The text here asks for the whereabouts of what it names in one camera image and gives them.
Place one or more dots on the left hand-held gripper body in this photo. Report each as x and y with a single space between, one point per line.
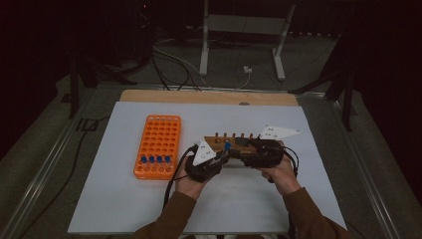
202 162

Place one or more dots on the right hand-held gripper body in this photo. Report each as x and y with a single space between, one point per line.
265 152

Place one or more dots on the blue-capped glass test tube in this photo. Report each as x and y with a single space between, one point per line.
159 159
144 160
227 146
152 159
167 159

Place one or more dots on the wooden test tube rack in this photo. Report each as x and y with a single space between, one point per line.
220 141

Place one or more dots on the orange plastic test tube rack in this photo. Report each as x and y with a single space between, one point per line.
158 147

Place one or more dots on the person's left hand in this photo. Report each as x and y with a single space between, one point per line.
189 186

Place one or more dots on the person's right hand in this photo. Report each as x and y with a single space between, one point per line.
282 177

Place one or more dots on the white table mat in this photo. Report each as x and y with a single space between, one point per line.
232 205

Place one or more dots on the white plug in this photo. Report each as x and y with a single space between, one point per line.
247 69

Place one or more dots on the black tripod stand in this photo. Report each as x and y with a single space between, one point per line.
347 99
74 93

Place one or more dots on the grey metal stand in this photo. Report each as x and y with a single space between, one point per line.
244 25

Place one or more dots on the metal floor rail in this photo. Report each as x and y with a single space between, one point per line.
43 179
368 179

